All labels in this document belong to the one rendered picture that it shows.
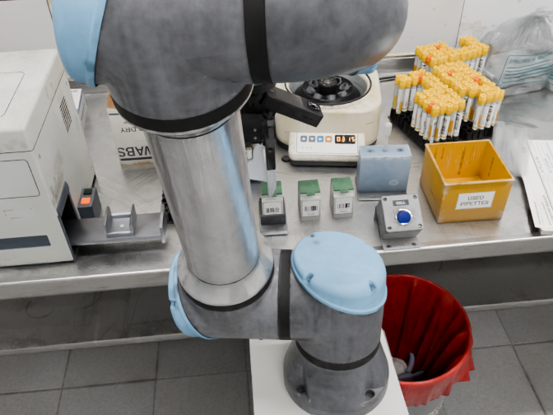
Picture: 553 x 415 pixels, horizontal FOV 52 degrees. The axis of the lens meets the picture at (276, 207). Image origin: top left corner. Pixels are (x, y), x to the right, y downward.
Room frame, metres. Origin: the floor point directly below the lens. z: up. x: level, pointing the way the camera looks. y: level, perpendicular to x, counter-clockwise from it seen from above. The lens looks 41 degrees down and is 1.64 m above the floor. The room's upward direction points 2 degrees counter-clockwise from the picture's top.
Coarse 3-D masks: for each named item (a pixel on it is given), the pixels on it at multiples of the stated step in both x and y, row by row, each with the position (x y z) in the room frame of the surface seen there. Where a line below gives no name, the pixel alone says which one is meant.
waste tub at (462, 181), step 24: (432, 144) 0.94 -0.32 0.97; (456, 144) 0.94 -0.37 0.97; (480, 144) 0.94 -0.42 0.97; (432, 168) 0.88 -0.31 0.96; (456, 168) 0.94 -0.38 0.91; (480, 168) 0.94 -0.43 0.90; (504, 168) 0.86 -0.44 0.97; (432, 192) 0.86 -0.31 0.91; (456, 192) 0.81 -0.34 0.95; (480, 192) 0.81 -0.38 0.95; (504, 192) 0.82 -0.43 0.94; (456, 216) 0.81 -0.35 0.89; (480, 216) 0.82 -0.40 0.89
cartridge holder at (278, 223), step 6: (258, 204) 0.87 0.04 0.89; (258, 210) 0.85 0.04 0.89; (264, 216) 0.81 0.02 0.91; (270, 216) 0.81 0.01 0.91; (276, 216) 0.81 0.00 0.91; (282, 216) 0.81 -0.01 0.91; (264, 222) 0.81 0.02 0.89; (270, 222) 0.81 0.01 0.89; (276, 222) 0.81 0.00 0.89; (282, 222) 0.81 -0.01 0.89; (264, 228) 0.80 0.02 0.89; (270, 228) 0.80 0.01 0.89; (276, 228) 0.80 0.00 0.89; (282, 228) 0.80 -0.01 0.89; (264, 234) 0.79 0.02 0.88; (270, 234) 0.79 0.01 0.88; (276, 234) 0.79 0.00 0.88
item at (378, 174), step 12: (360, 156) 0.91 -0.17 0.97; (372, 156) 0.90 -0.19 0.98; (384, 156) 0.90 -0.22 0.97; (396, 156) 0.90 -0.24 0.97; (408, 156) 0.90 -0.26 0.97; (360, 168) 0.90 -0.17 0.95; (372, 168) 0.90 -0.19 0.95; (384, 168) 0.90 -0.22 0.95; (396, 168) 0.90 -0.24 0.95; (408, 168) 0.90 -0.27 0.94; (360, 180) 0.90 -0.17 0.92; (372, 180) 0.90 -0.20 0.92; (384, 180) 0.90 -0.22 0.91; (396, 180) 0.90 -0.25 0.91; (360, 192) 0.90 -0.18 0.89; (372, 192) 0.90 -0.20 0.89; (384, 192) 0.90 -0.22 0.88; (396, 192) 0.90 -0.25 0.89
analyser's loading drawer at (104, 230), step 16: (160, 208) 0.82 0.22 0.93; (64, 224) 0.80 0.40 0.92; (80, 224) 0.80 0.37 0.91; (96, 224) 0.80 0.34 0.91; (112, 224) 0.80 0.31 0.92; (128, 224) 0.80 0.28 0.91; (144, 224) 0.80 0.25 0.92; (160, 224) 0.77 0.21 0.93; (80, 240) 0.76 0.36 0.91; (96, 240) 0.76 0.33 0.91; (112, 240) 0.76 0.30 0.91; (128, 240) 0.76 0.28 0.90
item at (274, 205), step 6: (264, 198) 0.82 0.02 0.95; (270, 198) 0.82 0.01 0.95; (276, 198) 0.82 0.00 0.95; (282, 198) 0.82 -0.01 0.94; (264, 204) 0.82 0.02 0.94; (270, 204) 0.82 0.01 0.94; (276, 204) 0.82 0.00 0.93; (282, 204) 0.82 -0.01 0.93; (264, 210) 0.82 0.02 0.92; (270, 210) 0.82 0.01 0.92; (276, 210) 0.82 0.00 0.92; (282, 210) 0.82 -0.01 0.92
